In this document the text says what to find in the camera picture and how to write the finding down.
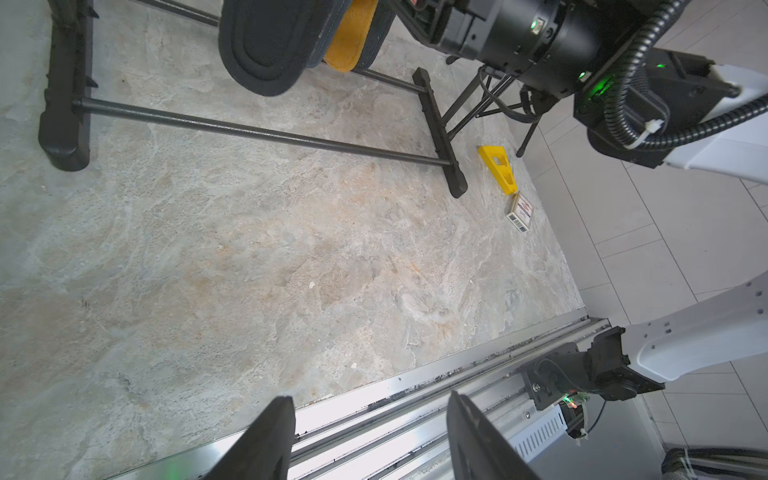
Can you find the orange yellow shoe insole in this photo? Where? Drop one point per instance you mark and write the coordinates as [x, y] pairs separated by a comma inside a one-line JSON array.
[[348, 42]]

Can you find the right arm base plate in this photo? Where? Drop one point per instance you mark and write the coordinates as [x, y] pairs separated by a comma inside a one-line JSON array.
[[564, 370]]

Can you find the yellow triangular plastic piece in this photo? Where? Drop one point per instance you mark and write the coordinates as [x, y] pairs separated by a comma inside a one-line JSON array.
[[497, 162]]

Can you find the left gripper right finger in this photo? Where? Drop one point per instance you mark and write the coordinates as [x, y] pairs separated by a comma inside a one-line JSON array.
[[477, 448]]

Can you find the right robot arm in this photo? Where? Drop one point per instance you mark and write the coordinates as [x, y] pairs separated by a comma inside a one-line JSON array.
[[639, 104]]

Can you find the black shoe insole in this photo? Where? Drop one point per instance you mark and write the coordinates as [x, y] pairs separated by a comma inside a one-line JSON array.
[[265, 45]]

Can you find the small card box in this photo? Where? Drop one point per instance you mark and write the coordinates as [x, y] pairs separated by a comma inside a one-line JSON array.
[[520, 212]]

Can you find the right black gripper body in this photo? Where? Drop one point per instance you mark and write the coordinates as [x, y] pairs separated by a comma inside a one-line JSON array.
[[441, 25]]

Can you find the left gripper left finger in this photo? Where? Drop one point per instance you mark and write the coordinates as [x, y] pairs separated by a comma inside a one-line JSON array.
[[263, 451]]

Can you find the aluminium mounting rail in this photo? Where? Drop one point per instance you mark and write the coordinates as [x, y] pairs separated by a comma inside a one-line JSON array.
[[397, 428]]

